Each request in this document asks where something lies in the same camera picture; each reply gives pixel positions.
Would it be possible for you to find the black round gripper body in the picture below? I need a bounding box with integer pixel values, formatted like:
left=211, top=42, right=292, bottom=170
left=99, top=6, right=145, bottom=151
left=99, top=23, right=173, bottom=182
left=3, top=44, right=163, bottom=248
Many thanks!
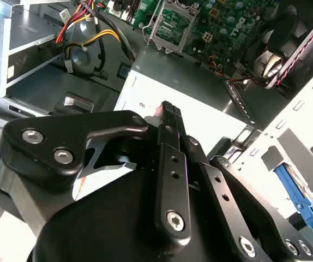
left=0, top=157, right=242, bottom=262

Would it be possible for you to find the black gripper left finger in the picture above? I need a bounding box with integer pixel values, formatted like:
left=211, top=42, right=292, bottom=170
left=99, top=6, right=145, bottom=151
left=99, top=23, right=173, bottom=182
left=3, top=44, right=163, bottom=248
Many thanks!
left=2, top=100, right=193, bottom=239

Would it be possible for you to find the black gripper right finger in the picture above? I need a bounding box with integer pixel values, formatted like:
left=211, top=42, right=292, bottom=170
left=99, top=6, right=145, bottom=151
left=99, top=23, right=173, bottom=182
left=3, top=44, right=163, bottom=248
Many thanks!
left=173, top=105, right=313, bottom=262

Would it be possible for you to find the hard disk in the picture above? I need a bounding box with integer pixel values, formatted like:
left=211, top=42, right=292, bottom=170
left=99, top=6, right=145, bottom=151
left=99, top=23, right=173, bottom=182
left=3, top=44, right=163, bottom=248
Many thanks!
left=273, top=163, right=313, bottom=233

